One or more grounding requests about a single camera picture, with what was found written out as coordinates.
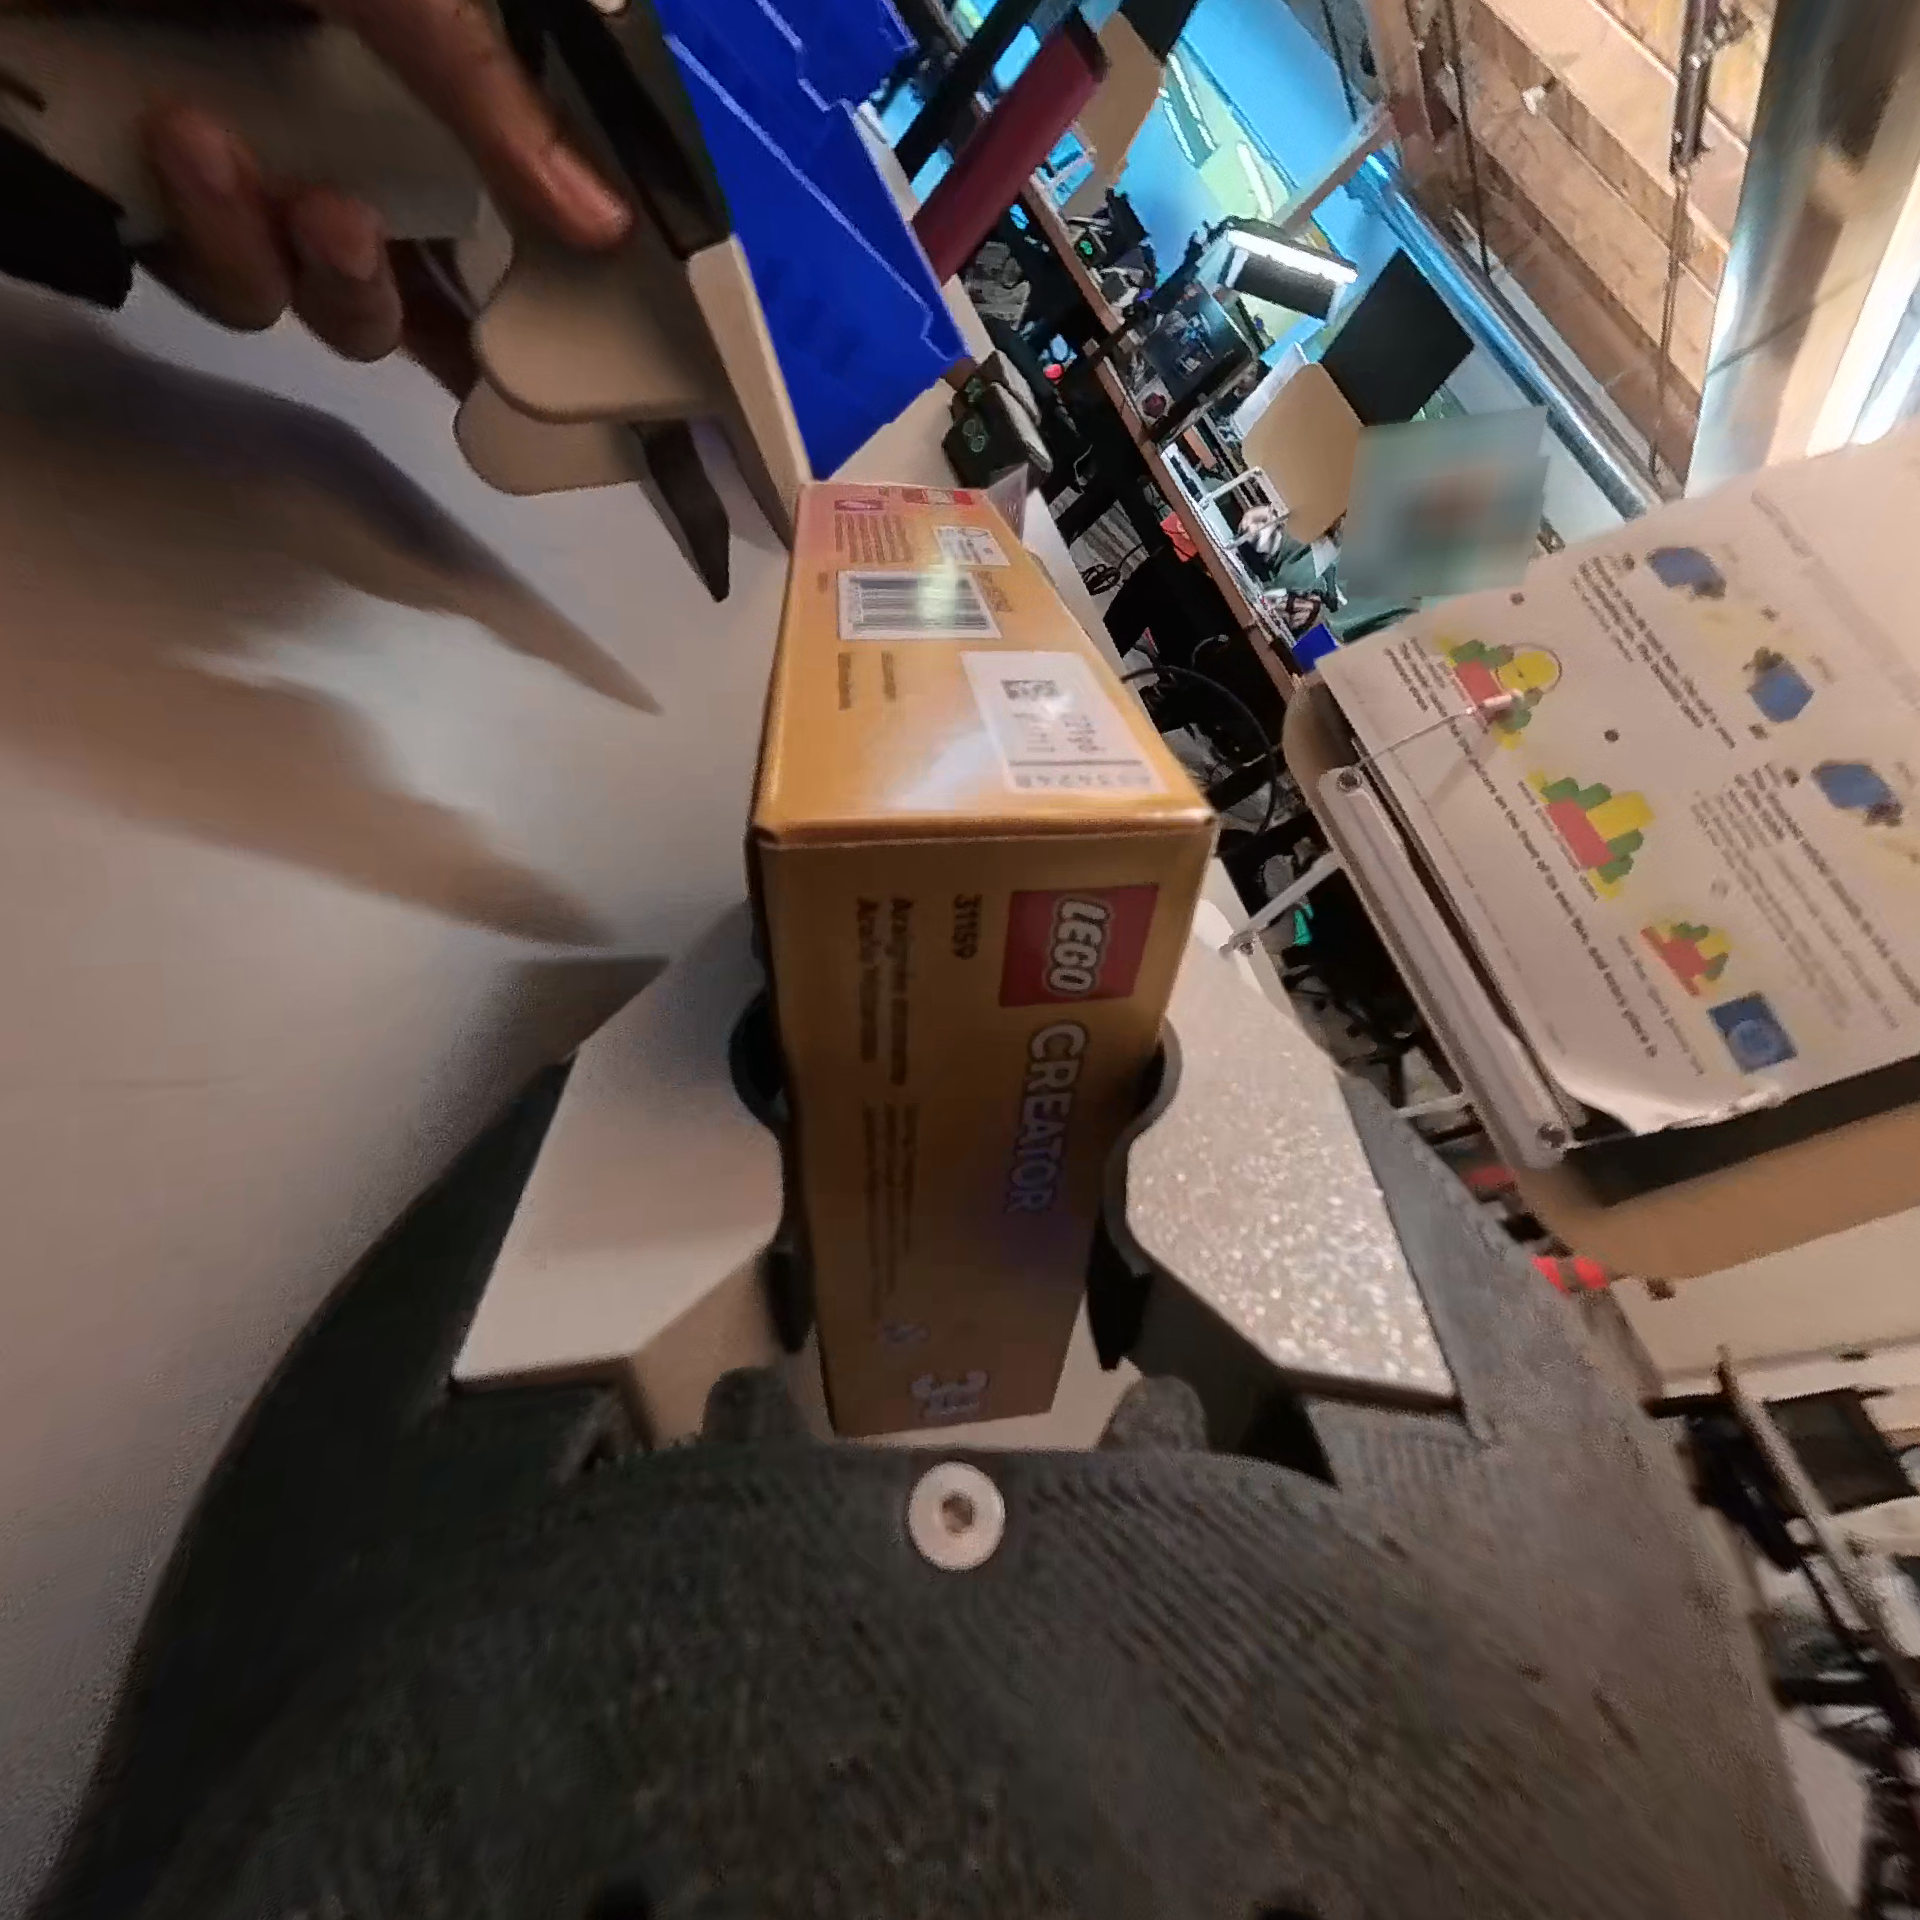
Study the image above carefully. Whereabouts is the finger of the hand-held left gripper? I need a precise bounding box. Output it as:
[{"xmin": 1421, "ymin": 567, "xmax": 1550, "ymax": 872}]
[
  {"xmin": 471, "ymin": 237, "xmax": 815, "ymax": 554},
  {"xmin": 454, "ymin": 386, "xmax": 735, "ymax": 605}
]

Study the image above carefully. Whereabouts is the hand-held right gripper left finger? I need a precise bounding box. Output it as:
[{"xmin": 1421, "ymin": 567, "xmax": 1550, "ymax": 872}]
[{"xmin": 454, "ymin": 901, "xmax": 830, "ymax": 1445}]

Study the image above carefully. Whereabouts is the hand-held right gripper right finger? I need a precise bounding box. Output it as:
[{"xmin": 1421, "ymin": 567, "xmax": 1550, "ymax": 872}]
[{"xmin": 1088, "ymin": 976, "xmax": 1466, "ymax": 1448}]

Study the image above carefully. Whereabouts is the yellow cardboard toy box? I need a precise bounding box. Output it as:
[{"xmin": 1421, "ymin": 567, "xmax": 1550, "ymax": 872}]
[{"xmin": 746, "ymin": 479, "xmax": 1220, "ymax": 1439}]

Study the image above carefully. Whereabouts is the person's left hand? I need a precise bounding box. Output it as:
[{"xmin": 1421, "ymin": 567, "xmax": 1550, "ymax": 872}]
[{"xmin": 134, "ymin": 0, "xmax": 634, "ymax": 366}]

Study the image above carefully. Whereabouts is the blue plastic bin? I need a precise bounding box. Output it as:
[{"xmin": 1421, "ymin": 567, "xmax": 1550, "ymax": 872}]
[{"xmin": 661, "ymin": 0, "xmax": 975, "ymax": 485}]

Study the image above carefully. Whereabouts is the task sheet on stand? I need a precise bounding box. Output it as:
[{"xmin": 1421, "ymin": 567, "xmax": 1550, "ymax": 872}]
[{"xmin": 1222, "ymin": 451, "xmax": 1920, "ymax": 1328}]

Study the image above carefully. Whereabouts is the maroon pole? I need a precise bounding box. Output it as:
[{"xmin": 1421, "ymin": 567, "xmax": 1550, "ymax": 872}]
[{"xmin": 912, "ymin": 28, "xmax": 1116, "ymax": 287}]

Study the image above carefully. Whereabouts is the small black charger device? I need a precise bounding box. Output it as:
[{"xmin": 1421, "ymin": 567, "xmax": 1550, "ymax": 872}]
[{"xmin": 942, "ymin": 351, "xmax": 1056, "ymax": 488}]

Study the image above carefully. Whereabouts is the studio light panel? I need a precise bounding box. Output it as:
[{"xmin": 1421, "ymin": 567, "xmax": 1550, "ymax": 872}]
[{"xmin": 1206, "ymin": 216, "xmax": 1359, "ymax": 324}]

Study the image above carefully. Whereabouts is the silver ventilation duct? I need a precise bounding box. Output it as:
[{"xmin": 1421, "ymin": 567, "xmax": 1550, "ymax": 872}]
[{"xmin": 1687, "ymin": 0, "xmax": 1920, "ymax": 495}]

